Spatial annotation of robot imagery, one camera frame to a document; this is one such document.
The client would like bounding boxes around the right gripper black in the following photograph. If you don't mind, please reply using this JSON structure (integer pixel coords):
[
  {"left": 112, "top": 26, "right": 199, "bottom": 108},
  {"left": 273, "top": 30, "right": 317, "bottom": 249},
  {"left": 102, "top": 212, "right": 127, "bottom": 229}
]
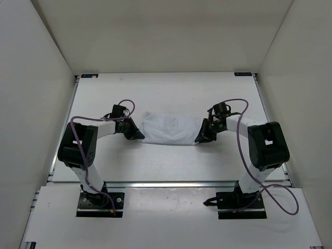
[{"left": 196, "top": 118, "right": 225, "bottom": 144}]

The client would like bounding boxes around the white skirt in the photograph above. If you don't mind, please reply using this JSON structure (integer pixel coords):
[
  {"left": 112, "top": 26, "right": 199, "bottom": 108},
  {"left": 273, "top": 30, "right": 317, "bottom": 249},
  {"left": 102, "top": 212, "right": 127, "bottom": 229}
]
[{"left": 140, "top": 112, "right": 202, "bottom": 146}]

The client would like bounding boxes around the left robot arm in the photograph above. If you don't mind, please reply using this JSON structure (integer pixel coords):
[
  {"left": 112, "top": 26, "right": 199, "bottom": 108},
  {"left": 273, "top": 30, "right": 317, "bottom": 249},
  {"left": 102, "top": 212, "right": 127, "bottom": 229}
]
[{"left": 58, "top": 103, "right": 145, "bottom": 206}]

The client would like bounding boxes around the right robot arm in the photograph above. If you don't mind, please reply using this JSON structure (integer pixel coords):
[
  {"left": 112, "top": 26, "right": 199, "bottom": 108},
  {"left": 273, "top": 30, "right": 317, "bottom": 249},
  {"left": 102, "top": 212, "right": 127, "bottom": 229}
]
[{"left": 195, "top": 102, "right": 290, "bottom": 208}]

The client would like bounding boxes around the right blue corner label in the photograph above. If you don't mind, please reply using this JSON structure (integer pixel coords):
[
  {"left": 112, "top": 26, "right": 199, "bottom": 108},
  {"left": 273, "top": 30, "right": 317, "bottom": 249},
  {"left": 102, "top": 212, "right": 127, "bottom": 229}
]
[{"left": 234, "top": 72, "right": 252, "bottom": 77}]

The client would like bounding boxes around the blue corner label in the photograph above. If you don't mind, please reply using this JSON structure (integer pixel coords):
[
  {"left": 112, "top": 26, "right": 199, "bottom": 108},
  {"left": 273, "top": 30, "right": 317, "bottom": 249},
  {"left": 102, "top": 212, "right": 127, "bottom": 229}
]
[
  {"left": 80, "top": 74, "right": 99, "bottom": 78},
  {"left": 234, "top": 72, "right": 252, "bottom": 77}
]

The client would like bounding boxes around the left blue corner label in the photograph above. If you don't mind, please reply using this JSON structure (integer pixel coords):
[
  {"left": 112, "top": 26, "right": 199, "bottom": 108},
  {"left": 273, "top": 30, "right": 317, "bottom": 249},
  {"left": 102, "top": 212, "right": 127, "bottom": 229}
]
[{"left": 80, "top": 74, "right": 99, "bottom": 78}]

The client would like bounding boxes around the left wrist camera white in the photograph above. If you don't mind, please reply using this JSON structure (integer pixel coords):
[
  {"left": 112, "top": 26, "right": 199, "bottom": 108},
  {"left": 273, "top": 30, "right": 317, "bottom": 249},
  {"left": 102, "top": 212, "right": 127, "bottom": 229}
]
[{"left": 123, "top": 108, "right": 130, "bottom": 117}]

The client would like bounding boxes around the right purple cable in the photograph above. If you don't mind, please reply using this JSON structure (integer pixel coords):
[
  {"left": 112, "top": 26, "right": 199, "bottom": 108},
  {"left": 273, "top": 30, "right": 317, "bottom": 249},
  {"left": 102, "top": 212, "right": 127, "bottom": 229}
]
[{"left": 217, "top": 98, "right": 299, "bottom": 216}]

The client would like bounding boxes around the purple cable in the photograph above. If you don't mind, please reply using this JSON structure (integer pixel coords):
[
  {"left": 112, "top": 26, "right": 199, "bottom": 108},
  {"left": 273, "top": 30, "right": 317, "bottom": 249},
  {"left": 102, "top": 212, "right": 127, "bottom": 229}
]
[
  {"left": 217, "top": 98, "right": 299, "bottom": 216},
  {"left": 70, "top": 99, "right": 137, "bottom": 216}
]

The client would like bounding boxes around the aluminium front rail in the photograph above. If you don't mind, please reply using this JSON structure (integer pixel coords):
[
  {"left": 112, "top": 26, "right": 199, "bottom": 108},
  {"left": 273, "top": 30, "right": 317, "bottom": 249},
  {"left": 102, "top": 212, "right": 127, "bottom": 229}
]
[{"left": 46, "top": 180, "right": 291, "bottom": 188}]

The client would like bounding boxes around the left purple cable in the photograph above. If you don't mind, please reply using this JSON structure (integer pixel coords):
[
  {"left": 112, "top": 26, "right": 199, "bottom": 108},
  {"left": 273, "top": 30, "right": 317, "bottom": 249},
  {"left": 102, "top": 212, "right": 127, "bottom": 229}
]
[{"left": 70, "top": 99, "right": 137, "bottom": 216}]

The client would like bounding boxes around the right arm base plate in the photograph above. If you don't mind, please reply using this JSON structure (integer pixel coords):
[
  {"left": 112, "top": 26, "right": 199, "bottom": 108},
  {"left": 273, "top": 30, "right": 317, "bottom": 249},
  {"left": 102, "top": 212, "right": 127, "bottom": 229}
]
[{"left": 203, "top": 187, "right": 267, "bottom": 220}]

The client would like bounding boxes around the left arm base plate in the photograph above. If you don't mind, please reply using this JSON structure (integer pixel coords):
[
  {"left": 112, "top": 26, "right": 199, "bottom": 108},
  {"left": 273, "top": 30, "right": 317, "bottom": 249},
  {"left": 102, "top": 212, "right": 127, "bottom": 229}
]
[{"left": 76, "top": 191, "right": 125, "bottom": 218}]

